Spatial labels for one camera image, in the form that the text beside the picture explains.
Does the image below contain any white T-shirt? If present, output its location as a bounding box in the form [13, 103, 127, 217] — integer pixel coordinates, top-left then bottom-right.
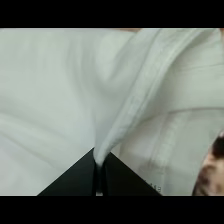
[0, 28, 224, 197]

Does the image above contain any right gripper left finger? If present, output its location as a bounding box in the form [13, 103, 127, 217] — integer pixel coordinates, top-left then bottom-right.
[37, 147, 100, 197]

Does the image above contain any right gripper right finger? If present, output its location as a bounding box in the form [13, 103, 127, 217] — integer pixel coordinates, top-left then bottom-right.
[101, 151, 163, 197]

